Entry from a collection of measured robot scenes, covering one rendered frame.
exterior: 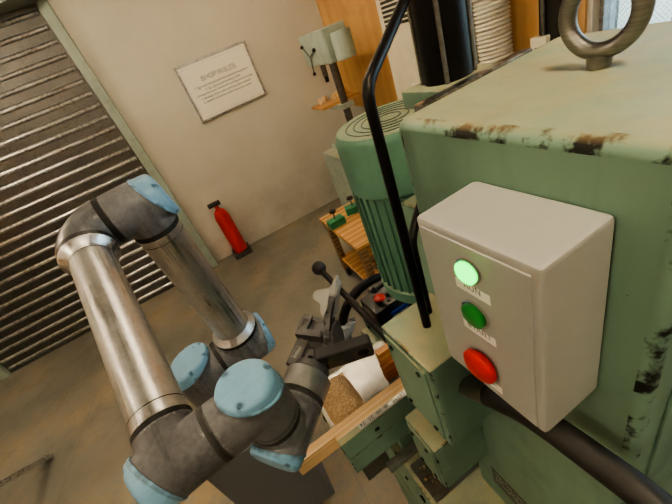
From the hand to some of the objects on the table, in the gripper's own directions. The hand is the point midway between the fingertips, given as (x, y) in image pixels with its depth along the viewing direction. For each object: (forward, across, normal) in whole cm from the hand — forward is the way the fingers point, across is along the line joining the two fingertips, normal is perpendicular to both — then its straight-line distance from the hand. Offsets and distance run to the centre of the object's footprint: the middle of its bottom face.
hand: (349, 296), depth 82 cm
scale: (-5, +11, +23) cm, 26 cm away
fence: (-6, +16, +24) cm, 29 cm away
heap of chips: (-16, +18, -2) cm, 24 cm away
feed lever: (-4, +6, +1) cm, 7 cm away
